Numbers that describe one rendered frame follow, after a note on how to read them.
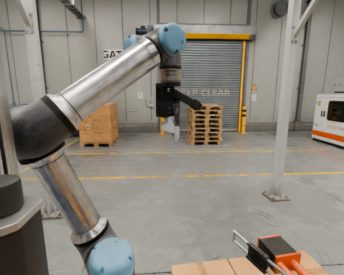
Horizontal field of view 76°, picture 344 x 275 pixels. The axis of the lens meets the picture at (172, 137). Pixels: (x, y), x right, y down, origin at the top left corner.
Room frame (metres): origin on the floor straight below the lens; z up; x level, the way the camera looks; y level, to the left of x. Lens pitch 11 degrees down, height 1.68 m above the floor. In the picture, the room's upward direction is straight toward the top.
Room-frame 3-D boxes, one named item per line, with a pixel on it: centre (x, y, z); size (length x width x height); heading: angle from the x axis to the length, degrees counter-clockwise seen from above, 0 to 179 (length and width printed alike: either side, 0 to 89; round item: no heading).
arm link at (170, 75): (0.78, 0.01, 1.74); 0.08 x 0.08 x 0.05
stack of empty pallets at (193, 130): (7.81, -1.12, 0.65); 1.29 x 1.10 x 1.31; 3
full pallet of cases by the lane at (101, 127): (7.49, 2.47, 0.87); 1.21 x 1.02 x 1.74; 3
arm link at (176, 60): (0.78, 0.01, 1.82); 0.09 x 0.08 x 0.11; 123
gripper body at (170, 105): (0.78, 0.01, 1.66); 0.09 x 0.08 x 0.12; 93
